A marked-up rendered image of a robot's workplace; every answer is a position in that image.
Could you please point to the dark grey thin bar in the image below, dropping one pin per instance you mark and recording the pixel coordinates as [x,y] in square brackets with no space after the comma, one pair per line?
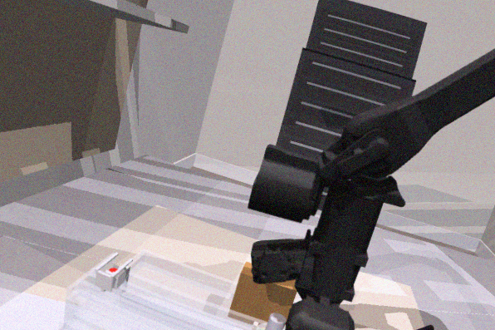
[429,327]

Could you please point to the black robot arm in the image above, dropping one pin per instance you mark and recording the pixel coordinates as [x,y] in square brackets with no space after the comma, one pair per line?
[375,143]

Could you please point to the brown cardboard box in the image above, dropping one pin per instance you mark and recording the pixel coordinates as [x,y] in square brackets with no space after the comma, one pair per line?
[260,300]

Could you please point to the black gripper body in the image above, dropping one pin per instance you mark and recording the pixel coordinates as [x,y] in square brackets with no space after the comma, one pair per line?
[335,268]

